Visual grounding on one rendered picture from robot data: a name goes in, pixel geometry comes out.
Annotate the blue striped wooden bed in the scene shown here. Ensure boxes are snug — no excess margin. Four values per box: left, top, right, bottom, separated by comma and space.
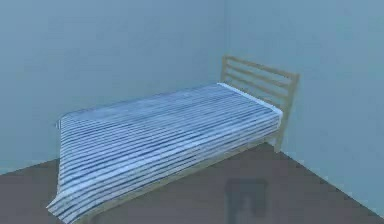
45, 54, 301, 224

